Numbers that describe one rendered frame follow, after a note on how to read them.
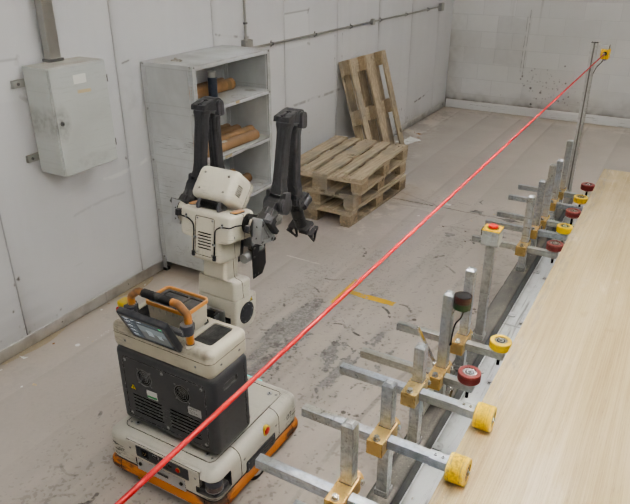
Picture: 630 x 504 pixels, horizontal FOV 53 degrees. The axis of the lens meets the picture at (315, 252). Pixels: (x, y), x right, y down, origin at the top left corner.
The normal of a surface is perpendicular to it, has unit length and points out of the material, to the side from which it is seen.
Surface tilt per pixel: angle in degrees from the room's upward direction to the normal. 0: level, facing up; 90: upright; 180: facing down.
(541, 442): 0
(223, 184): 48
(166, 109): 90
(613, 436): 0
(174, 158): 90
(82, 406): 0
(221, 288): 82
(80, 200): 90
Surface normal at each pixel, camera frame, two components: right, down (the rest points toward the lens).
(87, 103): 0.87, 0.22
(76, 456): 0.00, -0.90
